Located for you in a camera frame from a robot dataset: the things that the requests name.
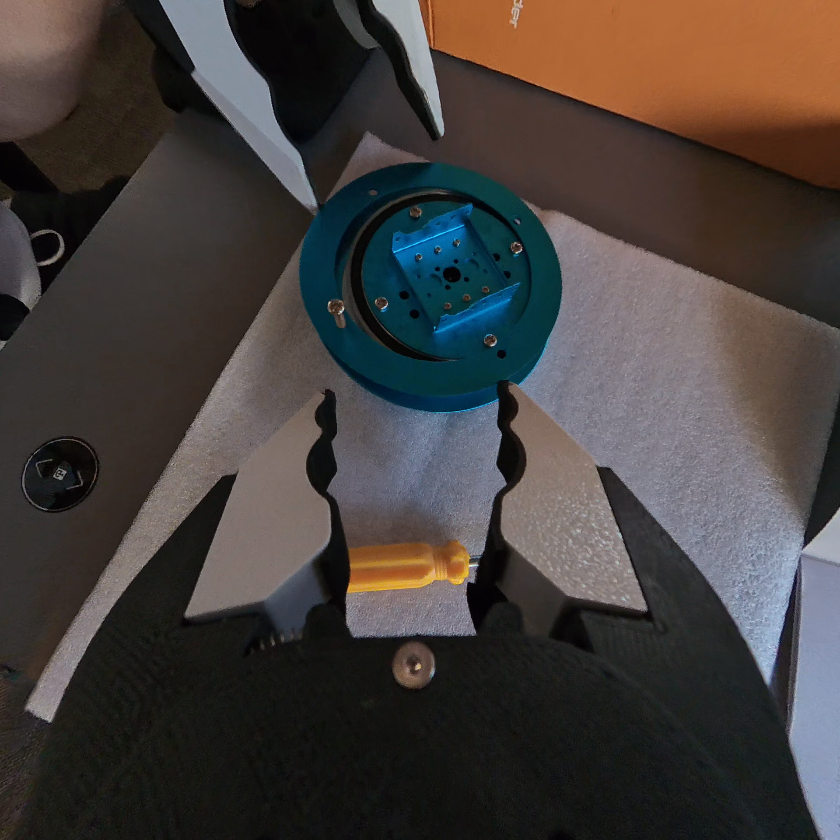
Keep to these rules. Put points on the black round desk grommet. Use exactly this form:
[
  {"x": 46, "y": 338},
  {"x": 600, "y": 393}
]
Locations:
[{"x": 60, "y": 474}]

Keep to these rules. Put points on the grey desk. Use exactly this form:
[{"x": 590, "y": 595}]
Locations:
[{"x": 131, "y": 328}]

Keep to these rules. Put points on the blue round metal base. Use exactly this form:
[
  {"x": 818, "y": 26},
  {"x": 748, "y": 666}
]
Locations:
[{"x": 538, "y": 295}]

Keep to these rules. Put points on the open instruction booklet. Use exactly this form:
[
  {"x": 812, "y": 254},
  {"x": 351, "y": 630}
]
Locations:
[{"x": 817, "y": 656}]

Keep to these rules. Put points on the person's white hoodie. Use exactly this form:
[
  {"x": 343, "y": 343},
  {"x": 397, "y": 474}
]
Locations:
[{"x": 13, "y": 262}]

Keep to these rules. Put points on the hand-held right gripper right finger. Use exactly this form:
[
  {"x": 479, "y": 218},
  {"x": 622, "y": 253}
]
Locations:
[{"x": 564, "y": 525}]

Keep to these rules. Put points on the orange kit box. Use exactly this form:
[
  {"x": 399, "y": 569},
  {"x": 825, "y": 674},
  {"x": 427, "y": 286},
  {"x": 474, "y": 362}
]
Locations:
[{"x": 656, "y": 65}]

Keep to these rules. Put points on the small metal screw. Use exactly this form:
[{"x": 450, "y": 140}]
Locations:
[{"x": 337, "y": 308}]

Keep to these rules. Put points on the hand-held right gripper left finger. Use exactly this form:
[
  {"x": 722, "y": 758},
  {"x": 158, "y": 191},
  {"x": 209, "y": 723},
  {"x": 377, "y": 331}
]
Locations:
[{"x": 262, "y": 525}]

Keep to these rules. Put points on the white foam sheet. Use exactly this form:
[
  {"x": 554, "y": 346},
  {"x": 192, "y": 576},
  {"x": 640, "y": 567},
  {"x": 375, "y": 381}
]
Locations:
[{"x": 656, "y": 394}]

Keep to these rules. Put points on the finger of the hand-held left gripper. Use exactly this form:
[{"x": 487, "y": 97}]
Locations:
[
  {"x": 410, "y": 46},
  {"x": 229, "y": 85}
]

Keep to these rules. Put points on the person's dark trousers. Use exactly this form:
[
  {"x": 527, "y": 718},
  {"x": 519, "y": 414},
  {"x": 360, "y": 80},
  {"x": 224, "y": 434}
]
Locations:
[{"x": 65, "y": 210}]

